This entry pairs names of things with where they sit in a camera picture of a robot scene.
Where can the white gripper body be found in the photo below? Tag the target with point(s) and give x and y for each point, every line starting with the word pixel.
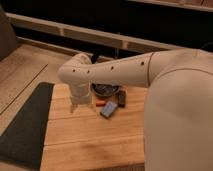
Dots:
pixel 80 94

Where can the dark floor mat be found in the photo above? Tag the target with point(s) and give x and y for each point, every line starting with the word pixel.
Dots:
pixel 23 140

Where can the black eraser block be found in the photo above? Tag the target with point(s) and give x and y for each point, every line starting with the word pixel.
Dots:
pixel 121 98

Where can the red chili pepper toy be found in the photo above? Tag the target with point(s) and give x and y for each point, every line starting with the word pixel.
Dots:
pixel 100 103

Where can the blue sponge block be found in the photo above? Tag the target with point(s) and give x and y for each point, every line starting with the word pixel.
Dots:
pixel 108 109

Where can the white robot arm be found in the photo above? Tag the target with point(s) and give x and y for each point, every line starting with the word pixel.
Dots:
pixel 178 110

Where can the dark round bowl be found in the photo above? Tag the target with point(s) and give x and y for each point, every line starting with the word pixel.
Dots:
pixel 104 90

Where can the white shelf rail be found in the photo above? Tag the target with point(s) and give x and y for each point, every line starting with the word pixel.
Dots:
pixel 71 39

